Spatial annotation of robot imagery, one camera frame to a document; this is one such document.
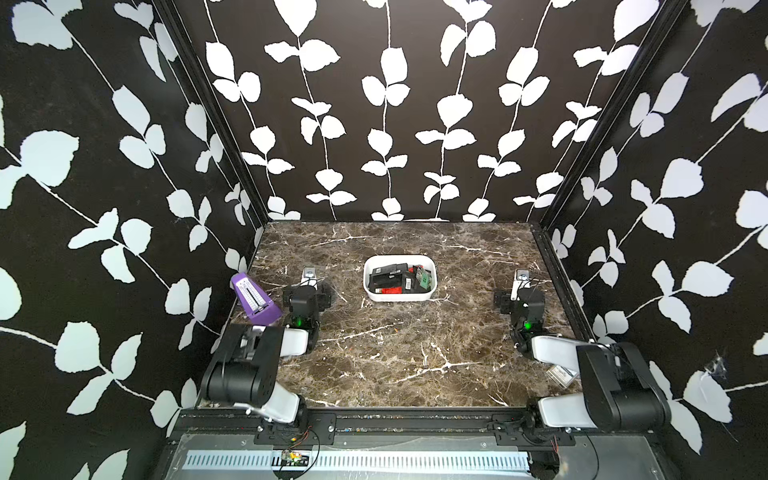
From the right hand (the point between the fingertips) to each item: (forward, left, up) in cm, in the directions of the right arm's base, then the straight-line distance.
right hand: (515, 281), depth 92 cm
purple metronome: (-10, +78, -2) cm, 79 cm away
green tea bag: (+3, +27, -5) cm, 28 cm away
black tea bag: (+3, +39, -3) cm, 39 cm away
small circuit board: (-46, +62, -9) cm, 77 cm away
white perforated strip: (-46, +45, -9) cm, 65 cm away
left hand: (0, +65, 0) cm, 65 cm away
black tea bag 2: (+1, +32, -3) cm, 33 cm away
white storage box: (+11, +27, -5) cm, 29 cm away
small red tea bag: (-1, +38, -5) cm, 39 cm away
